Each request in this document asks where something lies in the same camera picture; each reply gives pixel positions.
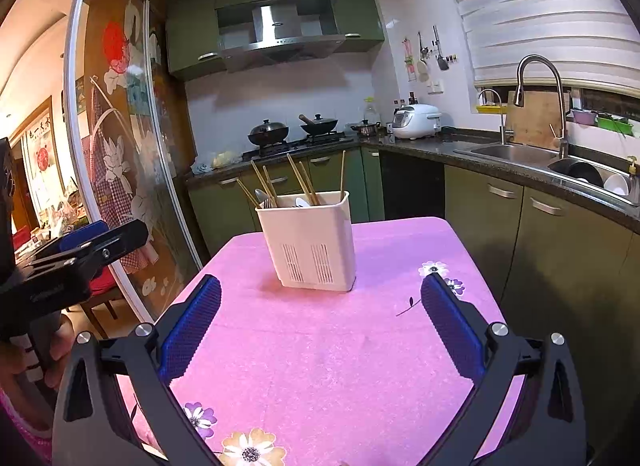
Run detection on black-handled fork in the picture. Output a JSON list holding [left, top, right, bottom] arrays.
[[254, 189, 273, 209]]

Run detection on white ceramic spoon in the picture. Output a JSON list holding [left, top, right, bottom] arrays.
[[295, 197, 309, 208]]

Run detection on pink knitted sleeve forearm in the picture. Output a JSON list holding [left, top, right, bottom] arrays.
[[1, 392, 52, 465]]

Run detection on steel kitchen faucet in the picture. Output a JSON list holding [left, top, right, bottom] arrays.
[[506, 54, 568, 159]]

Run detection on person's left hand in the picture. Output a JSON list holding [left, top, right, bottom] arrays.
[[1, 314, 75, 430]]

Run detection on pink floral tablecloth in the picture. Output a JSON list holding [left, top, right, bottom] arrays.
[[117, 215, 526, 466]]

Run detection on glass sliding door floral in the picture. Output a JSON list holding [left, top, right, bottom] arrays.
[[64, 0, 202, 321]]

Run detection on white plastic utensil holder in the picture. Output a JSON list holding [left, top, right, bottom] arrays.
[[256, 191, 356, 293]]

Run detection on steel sink basin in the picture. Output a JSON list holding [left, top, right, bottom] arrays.
[[459, 144, 559, 167]]

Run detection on small steel faucet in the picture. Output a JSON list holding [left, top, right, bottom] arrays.
[[475, 88, 514, 145]]

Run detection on wooden cutting board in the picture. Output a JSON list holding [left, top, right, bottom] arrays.
[[506, 91, 561, 152]]

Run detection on white rice cooker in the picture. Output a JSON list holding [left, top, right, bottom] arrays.
[[392, 104, 442, 140]]

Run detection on black wok with lid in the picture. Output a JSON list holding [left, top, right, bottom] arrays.
[[247, 119, 288, 147]]

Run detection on small black pot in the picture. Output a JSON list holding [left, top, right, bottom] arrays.
[[349, 119, 381, 137]]

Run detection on green upper cabinets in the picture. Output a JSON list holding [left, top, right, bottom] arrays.
[[166, 0, 384, 81]]

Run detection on hanging black spatula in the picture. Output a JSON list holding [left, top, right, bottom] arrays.
[[433, 25, 449, 71]]

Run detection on steel range hood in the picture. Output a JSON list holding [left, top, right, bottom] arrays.
[[217, 0, 346, 72]]

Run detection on white window blind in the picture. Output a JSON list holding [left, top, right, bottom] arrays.
[[454, 0, 639, 96]]

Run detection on black pan with handle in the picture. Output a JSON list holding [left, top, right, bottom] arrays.
[[298, 114, 337, 137]]

